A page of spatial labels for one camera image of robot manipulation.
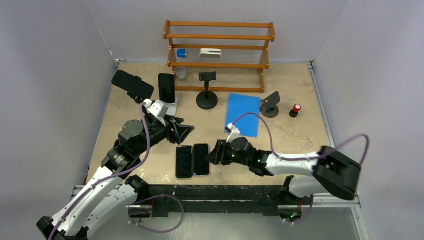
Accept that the black phone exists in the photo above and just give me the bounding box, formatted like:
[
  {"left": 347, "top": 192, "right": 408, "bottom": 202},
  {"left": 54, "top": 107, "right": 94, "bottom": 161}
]
[
  {"left": 158, "top": 73, "right": 176, "bottom": 104},
  {"left": 193, "top": 143, "right": 210, "bottom": 176},
  {"left": 111, "top": 70, "right": 155, "bottom": 98}
]

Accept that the black round-base phone stand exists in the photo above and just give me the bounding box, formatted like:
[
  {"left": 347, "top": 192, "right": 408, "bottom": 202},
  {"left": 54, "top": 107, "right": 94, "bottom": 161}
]
[{"left": 196, "top": 71, "right": 218, "bottom": 110}]

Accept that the red capped black bottle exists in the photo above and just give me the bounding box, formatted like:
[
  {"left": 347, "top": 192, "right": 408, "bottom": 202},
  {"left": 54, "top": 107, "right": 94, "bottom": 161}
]
[{"left": 289, "top": 103, "right": 302, "bottom": 118}]

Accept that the blue rectangular mat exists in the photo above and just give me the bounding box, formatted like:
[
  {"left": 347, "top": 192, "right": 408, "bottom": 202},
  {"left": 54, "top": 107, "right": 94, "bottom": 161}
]
[{"left": 224, "top": 93, "right": 261, "bottom": 138}]

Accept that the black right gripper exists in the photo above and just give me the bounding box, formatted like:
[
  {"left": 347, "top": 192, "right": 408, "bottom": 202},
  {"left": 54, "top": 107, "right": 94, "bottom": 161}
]
[{"left": 205, "top": 139, "right": 251, "bottom": 167}]

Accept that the black phone on tripod stand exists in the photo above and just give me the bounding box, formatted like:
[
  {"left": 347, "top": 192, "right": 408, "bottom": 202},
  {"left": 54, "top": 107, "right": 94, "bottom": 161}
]
[{"left": 111, "top": 70, "right": 155, "bottom": 98}]

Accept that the black phone on white stand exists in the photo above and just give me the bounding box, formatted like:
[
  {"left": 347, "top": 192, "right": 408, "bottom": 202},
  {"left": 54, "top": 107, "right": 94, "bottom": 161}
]
[{"left": 158, "top": 73, "right": 176, "bottom": 104}]

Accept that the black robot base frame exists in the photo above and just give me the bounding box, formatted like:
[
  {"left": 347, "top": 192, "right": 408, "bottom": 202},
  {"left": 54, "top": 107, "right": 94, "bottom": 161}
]
[{"left": 69, "top": 184, "right": 360, "bottom": 220}]

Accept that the orange wooden shelf rack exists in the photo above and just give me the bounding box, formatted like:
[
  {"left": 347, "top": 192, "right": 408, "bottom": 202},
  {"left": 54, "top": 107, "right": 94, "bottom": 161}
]
[{"left": 163, "top": 20, "right": 276, "bottom": 93}]

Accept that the white rectangular device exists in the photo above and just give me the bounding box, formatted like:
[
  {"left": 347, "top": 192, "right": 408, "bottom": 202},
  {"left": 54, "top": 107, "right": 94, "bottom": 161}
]
[{"left": 199, "top": 48, "right": 222, "bottom": 59}]

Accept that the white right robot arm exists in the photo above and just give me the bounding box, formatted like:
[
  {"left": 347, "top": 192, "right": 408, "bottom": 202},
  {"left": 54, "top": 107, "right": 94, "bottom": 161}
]
[{"left": 205, "top": 137, "right": 362, "bottom": 204}]

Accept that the blue small box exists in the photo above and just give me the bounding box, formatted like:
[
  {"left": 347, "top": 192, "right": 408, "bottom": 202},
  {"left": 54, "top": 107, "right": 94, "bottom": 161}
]
[{"left": 176, "top": 49, "right": 188, "bottom": 59}]

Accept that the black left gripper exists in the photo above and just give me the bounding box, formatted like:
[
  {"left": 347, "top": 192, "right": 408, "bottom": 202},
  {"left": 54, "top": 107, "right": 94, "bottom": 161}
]
[{"left": 134, "top": 113, "right": 193, "bottom": 156}]

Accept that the white folding phone stand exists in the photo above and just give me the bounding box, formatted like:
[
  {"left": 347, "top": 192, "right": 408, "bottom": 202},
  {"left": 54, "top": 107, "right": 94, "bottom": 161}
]
[{"left": 164, "top": 97, "right": 179, "bottom": 116}]

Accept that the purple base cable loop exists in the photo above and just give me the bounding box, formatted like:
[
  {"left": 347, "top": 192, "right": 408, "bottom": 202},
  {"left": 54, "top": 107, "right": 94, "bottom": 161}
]
[{"left": 127, "top": 194, "right": 185, "bottom": 234}]

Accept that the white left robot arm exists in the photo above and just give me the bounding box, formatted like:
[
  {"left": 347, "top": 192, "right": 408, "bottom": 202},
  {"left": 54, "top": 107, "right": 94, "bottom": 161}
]
[{"left": 36, "top": 113, "right": 195, "bottom": 240}]

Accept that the black smartphone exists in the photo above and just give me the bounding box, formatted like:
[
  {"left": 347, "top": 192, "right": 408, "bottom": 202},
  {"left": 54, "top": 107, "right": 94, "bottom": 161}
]
[{"left": 175, "top": 145, "right": 194, "bottom": 179}]

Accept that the clear plastic cup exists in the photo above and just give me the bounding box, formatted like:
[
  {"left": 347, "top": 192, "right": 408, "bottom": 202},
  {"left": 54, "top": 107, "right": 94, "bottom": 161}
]
[{"left": 174, "top": 66, "right": 187, "bottom": 81}]

